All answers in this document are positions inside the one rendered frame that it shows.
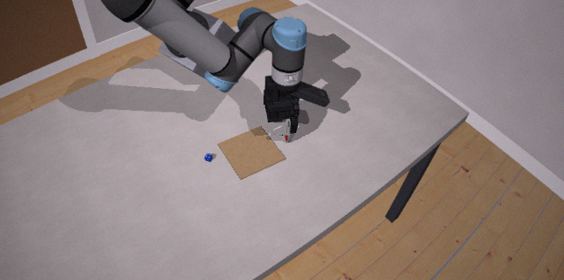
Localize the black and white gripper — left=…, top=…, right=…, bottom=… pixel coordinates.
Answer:
left=263, top=76, right=301, bottom=143

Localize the tan mat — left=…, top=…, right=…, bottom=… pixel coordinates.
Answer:
left=218, top=126, right=286, bottom=180

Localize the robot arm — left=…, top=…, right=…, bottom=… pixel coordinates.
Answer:
left=101, top=0, right=330, bottom=107

